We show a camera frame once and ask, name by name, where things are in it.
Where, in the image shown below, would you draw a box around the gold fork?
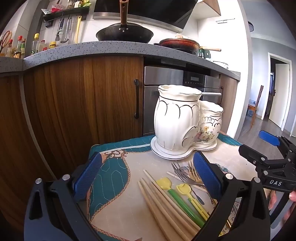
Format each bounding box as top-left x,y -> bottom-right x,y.
187,160 -> 202,181

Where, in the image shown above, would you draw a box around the white slender utensil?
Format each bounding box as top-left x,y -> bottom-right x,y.
167,171 -> 207,193

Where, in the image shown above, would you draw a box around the white door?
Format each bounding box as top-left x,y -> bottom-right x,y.
274,62 -> 291,129

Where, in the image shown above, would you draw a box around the green bottle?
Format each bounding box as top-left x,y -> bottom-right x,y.
197,47 -> 211,60

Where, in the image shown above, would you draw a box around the black wall shelf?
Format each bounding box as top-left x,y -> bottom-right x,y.
42,6 -> 90,23

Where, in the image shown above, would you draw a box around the red and white packet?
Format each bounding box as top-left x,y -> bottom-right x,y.
41,3 -> 61,13

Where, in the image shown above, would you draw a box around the red-handled scissors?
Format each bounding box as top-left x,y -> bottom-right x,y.
0,30 -> 13,55

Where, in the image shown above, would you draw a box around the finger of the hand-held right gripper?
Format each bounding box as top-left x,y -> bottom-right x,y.
258,130 -> 296,159
238,144 -> 290,172

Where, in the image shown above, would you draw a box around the yellow plastic spoon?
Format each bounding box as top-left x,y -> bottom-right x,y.
176,184 -> 209,221

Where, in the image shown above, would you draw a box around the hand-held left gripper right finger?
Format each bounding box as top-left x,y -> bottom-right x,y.
192,151 -> 271,241

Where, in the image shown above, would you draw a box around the person's right hand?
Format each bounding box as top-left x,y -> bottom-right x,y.
268,189 -> 296,221

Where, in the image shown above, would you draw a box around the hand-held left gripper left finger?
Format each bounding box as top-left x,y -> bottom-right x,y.
24,152 -> 103,241

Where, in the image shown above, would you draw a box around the black cabinet handle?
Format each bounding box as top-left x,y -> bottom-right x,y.
133,79 -> 140,120

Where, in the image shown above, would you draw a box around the white bowl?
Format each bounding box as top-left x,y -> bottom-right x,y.
212,60 -> 229,70

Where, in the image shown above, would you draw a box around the wooden chair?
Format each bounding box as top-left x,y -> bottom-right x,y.
247,85 -> 264,129

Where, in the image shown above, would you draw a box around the black range hood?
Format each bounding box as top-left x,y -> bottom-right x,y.
92,0 -> 200,33

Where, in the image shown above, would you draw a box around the white floral ceramic utensil holder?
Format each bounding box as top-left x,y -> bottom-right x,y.
150,84 -> 224,160

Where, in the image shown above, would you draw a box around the teal printed table cloth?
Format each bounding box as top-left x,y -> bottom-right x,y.
86,133 -> 244,241

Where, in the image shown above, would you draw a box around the yellow spoon with green handle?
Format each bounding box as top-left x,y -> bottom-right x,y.
155,177 -> 204,229

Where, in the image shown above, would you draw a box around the small blue-tipped spoon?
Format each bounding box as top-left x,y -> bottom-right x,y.
191,189 -> 205,205

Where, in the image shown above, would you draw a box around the red frying pan with lid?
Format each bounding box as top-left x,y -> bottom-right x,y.
154,34 -> 222,55

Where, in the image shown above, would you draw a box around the grey speckled countertop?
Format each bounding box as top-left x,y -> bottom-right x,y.
0,41 -> 241,81

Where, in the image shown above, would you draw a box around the wooden chopstick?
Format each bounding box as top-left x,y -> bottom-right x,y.
146,180 -> 192,237
137,181 -> 170,241
143,170 -> 202,230
151,181 -> 199,232
141,178 -> 185,241

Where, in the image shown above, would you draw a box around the hanging metal ladle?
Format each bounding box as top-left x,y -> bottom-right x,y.
60,16 -> 73,44

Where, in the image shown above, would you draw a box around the black wok with wooden handle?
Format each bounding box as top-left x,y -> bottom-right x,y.
96,0 -> 154,44

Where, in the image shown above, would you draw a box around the wooden kitchen cabinet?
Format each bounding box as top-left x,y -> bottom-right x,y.
0,55 -> 239,210

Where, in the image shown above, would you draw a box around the silver fork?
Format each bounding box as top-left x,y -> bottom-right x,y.
171,161 -> 205,187

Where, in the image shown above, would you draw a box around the wooden wall cabinet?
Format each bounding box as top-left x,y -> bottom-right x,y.
196,0 -> 221,17

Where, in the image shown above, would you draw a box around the stainless steel built-in oven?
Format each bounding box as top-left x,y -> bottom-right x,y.
143,65 -> 224,137

